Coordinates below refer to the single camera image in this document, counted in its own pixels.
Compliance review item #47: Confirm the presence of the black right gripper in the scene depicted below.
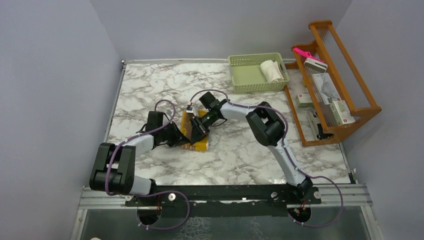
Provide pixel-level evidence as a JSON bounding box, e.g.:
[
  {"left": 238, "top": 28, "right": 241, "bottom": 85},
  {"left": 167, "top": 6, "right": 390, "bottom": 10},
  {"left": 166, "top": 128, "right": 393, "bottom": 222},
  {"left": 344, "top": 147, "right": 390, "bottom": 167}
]
[{"left": 190, "top": 112, "right": 217, "bottom": 145}]

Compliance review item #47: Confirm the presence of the yellow bear towel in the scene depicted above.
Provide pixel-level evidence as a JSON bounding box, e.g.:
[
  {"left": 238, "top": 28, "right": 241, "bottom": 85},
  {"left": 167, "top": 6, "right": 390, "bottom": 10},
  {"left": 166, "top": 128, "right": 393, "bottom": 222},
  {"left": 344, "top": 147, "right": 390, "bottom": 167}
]
[{"left": 180, "top": 110, "right": 209, "bottom": 152}]

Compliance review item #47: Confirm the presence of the white towel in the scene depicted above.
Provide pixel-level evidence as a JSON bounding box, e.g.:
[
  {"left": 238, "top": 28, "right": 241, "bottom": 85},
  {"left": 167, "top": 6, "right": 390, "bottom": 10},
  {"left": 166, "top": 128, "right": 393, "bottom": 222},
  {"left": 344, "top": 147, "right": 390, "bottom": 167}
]
[{"left": 260, "top": 60, "right": 285, "bottom": 83}]

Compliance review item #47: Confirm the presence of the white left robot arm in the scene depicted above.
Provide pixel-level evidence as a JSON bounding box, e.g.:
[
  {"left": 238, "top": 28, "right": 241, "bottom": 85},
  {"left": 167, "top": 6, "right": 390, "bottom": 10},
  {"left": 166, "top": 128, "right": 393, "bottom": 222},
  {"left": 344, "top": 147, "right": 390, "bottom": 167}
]
[{"left": 89, "top": 111, "right": 189, "bottom": 206}]

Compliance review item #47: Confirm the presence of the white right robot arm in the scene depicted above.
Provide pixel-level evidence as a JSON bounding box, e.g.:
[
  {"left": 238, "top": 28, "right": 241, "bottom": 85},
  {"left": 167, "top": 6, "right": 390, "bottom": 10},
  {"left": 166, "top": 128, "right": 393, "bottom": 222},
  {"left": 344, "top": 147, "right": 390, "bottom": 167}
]
[{"left": 190, "top": 89, "right": 313, "bottom": 204}]

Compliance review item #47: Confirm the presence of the green plastic basket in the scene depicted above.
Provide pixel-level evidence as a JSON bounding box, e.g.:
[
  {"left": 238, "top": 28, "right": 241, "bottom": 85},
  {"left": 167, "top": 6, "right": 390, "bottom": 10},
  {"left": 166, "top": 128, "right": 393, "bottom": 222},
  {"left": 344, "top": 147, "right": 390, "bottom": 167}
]
[{"left": 227, "top": 52, "right": 290, "bottom": 94}]

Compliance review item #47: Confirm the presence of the small white green box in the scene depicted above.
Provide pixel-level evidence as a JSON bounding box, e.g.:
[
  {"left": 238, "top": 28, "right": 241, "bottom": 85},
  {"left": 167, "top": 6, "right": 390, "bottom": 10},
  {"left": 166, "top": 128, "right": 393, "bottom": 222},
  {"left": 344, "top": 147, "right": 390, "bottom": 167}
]
[{"left": 295, "top": 93, "right": 314, "bottom": 108}]

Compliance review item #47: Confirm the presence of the wooden rack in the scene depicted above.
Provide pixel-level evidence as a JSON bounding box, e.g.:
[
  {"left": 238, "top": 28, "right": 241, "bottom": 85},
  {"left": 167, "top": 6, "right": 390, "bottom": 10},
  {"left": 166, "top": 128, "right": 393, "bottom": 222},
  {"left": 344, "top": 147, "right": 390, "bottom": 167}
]
[{"left": 284, "top": 20, "right": 382, "bottom": 147}]

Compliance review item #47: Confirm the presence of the pink clip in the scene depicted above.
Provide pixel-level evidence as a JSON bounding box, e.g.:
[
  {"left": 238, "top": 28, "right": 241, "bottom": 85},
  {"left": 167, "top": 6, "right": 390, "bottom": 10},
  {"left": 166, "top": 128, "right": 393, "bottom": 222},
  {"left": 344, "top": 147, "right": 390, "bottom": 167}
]
[{"left": 292, "top": 47, "right": 324, "bottom": 63}]

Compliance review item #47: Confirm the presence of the white grey box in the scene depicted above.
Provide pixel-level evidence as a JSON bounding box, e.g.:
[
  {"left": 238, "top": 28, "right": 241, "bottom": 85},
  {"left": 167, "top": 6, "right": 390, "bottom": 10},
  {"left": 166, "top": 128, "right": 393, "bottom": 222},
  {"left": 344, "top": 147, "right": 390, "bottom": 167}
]
[{"left": 303, "top": 57, "right": 328, "bottom": 73}]

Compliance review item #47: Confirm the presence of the clear plastic package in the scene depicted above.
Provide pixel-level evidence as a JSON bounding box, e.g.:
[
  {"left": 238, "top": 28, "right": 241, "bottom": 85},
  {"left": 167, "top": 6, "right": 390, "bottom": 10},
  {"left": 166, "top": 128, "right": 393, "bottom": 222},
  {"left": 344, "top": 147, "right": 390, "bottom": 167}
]
[{"left": 312, "top": 72, "right": 342, "bottom": 105}]

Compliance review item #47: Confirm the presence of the white green box upper shelf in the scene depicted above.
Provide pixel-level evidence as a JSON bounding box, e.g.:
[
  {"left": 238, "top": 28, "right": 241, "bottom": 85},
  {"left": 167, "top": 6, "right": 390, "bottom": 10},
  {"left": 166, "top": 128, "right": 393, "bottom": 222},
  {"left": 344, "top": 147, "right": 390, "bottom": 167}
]
[{"left": 330, "top": 100, "right": 356, "bottom": 126}]

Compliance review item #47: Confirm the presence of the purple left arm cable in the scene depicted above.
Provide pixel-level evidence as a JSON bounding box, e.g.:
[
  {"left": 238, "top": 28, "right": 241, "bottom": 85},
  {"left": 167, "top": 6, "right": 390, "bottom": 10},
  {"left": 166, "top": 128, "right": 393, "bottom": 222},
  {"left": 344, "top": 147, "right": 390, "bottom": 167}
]
[{"left": 104, "top": 99, "right": 192, "bottom": 231}]

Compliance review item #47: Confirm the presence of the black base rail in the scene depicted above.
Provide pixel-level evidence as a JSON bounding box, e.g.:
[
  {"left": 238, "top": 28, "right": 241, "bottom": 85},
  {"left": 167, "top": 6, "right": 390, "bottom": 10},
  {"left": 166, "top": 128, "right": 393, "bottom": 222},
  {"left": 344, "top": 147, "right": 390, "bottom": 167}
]
[{"left": 125, "top": 184, "right": 322, "bottom": 218}]

